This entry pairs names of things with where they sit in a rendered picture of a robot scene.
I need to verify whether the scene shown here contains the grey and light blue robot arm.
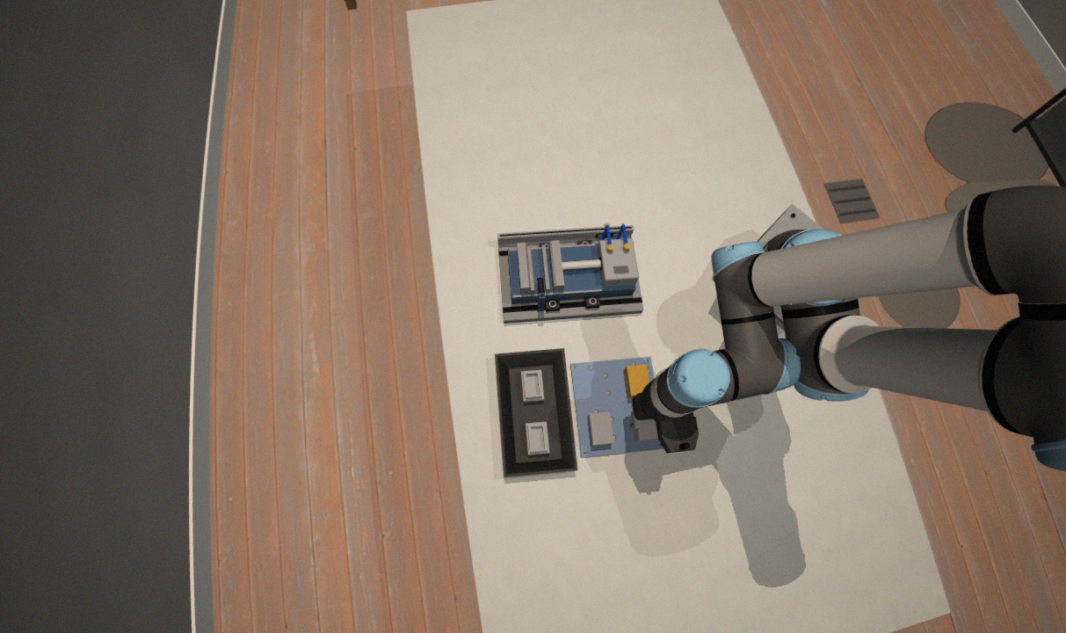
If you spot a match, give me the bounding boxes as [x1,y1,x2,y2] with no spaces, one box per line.
[656,186,1066,471]

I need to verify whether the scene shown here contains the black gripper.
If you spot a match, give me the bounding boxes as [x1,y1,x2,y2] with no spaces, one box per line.
[629,374,699,453]

